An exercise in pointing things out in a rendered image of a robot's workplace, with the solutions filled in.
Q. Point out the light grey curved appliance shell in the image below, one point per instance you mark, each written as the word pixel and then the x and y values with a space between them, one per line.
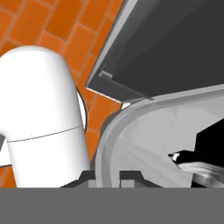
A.
pixel 140 137

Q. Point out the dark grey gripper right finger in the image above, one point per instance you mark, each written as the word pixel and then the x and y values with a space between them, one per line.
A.
pixel 132 176

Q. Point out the dark grey appliance door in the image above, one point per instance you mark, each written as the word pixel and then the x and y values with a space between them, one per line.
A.
pixel 169 43

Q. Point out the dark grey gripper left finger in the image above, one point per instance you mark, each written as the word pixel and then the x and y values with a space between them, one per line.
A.
pixel 84 178

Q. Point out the white rounded cylinder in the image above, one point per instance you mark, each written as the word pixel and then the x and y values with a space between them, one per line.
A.
pixel 40 116

